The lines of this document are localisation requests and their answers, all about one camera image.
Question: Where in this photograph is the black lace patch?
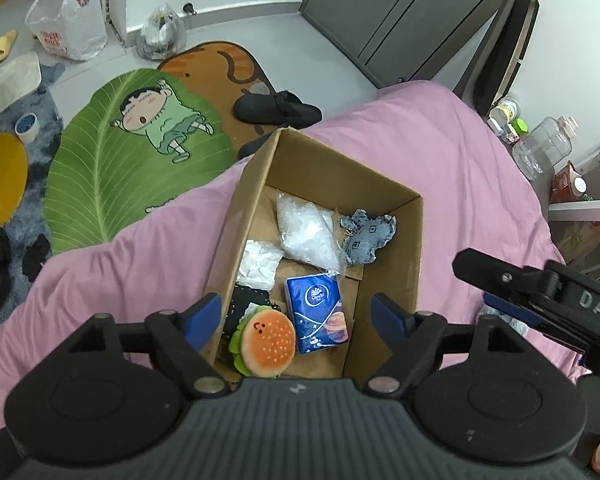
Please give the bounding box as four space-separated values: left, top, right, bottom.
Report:
219 285 279 360

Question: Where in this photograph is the plush hamburger toy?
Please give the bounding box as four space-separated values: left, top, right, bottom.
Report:
228 304 296 378

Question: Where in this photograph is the blue tissue pack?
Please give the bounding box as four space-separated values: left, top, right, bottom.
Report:
285 273 349 354

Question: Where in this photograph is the white tissue wad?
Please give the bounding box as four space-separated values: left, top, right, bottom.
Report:
236 240 284 292

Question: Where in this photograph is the denim fabric piece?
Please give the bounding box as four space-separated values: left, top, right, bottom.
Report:
340 209 396 266

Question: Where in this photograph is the clear plastic bag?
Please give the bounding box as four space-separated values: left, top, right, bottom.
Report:
276 193 342 274

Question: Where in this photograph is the grey pink plush paw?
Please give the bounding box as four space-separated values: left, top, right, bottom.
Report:
476 306 529 337

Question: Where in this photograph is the pink bed sheet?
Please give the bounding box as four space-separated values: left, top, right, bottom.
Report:
0 81 560 429

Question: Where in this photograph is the white desk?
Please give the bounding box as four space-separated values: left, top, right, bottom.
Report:
546 154 600 271

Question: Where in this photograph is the large clear water jug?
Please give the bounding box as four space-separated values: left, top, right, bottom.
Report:
512 116 579 181

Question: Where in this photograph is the white yellow jar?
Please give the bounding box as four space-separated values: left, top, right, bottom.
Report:
486 96 519 134

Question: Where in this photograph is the green leaf cartoon rug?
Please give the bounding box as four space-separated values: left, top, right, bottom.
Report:
44 68 236 254

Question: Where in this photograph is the open cardboard box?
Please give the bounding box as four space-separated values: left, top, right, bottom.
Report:
204 129 422 384

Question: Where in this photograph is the black framed board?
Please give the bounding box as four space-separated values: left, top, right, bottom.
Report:
453 0 540 119

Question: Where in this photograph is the round yellow table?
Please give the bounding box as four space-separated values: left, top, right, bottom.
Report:
0 132 29 226

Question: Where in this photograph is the black shoe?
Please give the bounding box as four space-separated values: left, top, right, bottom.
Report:
233 91 323 129

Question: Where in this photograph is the tape roll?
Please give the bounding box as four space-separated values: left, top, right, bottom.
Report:
15 112 40 144

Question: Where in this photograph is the orange cat rug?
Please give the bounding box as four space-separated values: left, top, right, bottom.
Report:
158 41 277 151

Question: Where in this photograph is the grey door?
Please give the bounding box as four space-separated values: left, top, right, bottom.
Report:
301 0 504 88

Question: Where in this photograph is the small grey trash bag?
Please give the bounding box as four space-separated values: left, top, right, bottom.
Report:
136 3 186 61

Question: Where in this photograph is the white tray lid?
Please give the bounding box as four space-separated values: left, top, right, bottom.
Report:
0 51 42 114

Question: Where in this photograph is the white plastic shopping bag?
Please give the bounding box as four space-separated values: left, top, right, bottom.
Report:
24 0 108 62

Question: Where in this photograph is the yellow slipper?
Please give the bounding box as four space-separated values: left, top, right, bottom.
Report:
0 29 18 63

